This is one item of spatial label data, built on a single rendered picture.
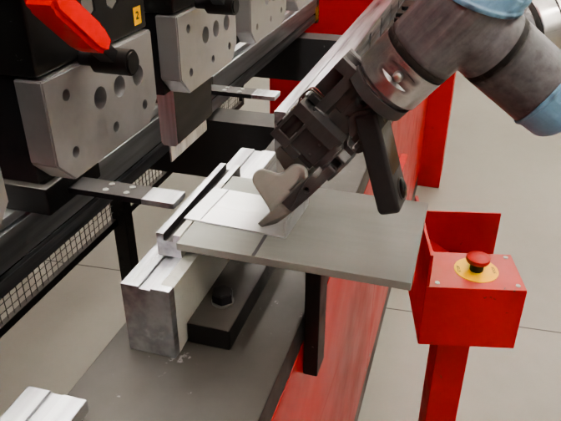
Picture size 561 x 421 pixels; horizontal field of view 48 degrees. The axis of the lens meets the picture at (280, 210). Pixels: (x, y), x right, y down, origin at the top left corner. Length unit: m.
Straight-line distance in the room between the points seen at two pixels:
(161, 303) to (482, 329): 0.59
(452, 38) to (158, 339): 0.45
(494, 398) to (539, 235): 1.02
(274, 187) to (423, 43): 0.22
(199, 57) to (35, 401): 0.35
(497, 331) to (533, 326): 1.21
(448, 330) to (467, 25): 0.62
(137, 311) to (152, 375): 0.07
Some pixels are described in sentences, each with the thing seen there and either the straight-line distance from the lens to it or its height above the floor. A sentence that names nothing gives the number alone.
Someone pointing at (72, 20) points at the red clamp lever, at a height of 1.30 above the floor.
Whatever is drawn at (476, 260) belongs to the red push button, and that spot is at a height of 0.81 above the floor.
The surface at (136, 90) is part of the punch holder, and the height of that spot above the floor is 1.21.
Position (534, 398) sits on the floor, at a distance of 2.06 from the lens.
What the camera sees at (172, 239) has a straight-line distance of 0.74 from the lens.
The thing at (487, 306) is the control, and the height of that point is 0.75.
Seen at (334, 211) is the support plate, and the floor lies 1.00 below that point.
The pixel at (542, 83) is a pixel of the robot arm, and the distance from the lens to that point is 0.64.
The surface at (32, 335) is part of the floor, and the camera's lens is 2.27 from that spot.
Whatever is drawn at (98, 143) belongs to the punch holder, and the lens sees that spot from 0.49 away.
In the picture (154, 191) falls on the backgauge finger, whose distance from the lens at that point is 0.82.
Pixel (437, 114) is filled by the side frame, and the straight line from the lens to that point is 2.96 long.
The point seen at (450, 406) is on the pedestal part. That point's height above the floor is 0.45.
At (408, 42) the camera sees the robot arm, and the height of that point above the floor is 1.23.
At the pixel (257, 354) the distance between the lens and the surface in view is 0.75.
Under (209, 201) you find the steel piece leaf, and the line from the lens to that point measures 0.79.
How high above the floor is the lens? 1.38
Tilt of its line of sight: 29 degrees down
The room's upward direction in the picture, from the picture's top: straight up
